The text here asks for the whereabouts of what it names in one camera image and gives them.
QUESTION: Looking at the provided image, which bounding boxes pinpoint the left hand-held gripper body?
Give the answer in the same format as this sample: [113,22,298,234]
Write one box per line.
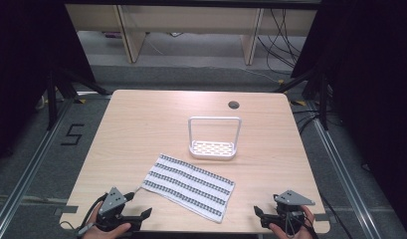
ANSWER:
[95,186,142,233]

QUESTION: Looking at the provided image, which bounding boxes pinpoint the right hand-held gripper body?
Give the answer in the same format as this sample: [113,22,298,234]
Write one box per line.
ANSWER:
[261,189,316,237]

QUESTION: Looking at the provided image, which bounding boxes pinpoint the white striped towel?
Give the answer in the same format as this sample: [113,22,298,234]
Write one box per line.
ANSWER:
[140,152,236,224]

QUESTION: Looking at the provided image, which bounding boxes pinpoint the person's right hand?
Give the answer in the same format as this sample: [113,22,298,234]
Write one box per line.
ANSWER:
[269,204,316,239]

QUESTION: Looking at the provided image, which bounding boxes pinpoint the person's left hand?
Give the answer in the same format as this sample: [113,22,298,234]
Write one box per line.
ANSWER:
[81,202,132,239]

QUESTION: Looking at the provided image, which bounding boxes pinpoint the white rack with tray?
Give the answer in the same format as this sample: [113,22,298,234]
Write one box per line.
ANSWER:
[187,116,243,161]

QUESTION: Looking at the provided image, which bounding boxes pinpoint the black metal stand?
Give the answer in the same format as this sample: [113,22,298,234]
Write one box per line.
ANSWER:
[45,68,112,131]
[274,68,330,131]

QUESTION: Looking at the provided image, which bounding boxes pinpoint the black curtain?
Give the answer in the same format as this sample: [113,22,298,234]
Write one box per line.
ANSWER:
[290,0,407,230]
[0,0,97,167]

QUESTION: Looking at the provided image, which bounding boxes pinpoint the light wooden desk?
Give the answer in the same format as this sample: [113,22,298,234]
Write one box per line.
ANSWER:
[65,3,318,66]

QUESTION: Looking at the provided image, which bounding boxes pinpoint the right hand-held gripper cable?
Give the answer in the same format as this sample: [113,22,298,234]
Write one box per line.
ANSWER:
[285,212,320,239]

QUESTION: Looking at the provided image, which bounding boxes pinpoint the hand-held gripper cable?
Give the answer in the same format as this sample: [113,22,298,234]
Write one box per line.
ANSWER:
[285,212,320,239]
[60,193,109,238]

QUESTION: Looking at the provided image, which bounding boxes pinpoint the left hand-held gripper cable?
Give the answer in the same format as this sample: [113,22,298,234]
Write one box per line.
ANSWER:
[60,193,109,238]

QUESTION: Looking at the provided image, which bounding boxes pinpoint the black floor cable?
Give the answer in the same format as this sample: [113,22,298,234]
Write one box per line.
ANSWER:
[318,190,355,239]

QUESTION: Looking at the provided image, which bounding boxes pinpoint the aluminium floor rail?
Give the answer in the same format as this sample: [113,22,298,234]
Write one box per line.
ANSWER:
[0,99,75,239]
[310,102,382,239]

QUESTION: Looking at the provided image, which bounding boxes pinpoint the bunch of black cables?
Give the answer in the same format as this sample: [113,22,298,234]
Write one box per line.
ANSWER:
[256,8,306,73]

